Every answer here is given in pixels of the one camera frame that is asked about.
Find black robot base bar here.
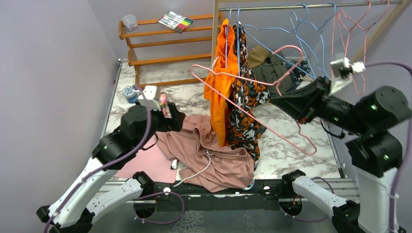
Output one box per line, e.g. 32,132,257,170
132,179,300,215

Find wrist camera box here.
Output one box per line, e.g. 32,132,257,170
138,85,161,111
329,53,365,96

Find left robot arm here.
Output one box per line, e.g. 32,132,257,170
36,102,186,233

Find pink floral bottle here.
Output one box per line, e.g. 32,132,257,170
158,92,168,116

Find wooden shelf rack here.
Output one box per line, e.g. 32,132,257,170
118,13,223,86

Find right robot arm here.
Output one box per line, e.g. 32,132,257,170
271,77,412,233

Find camouflage orange black shorts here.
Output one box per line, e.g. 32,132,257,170
228,23,269,166

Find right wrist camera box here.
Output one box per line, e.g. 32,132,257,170
329,53,365,96

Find pink shorts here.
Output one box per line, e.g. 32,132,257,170
157,115,255,193

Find blue hanger holding shorts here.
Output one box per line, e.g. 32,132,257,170
234,8,240,76

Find clear plastic toy package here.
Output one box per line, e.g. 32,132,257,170
243,178,255,191

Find metal hanging rod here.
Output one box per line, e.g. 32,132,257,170
218,0,404,12

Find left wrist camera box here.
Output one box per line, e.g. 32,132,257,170
138,85,161,111

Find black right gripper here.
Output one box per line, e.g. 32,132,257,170
270,74,370,134

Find marker pen set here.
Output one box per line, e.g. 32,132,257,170
157,11,194,33

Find pink clipboard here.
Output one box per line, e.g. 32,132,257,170
114,145,177,183

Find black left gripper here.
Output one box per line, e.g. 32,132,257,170
136,100,186,150

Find tan folded garment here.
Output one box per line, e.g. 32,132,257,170
248,45,269,68

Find olive green garment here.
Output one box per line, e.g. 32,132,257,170
251,53,288,83

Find wooden clothes rack frame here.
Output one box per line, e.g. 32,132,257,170
207,0,412,124

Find clear plastic cup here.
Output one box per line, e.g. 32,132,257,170
122,15,138,33

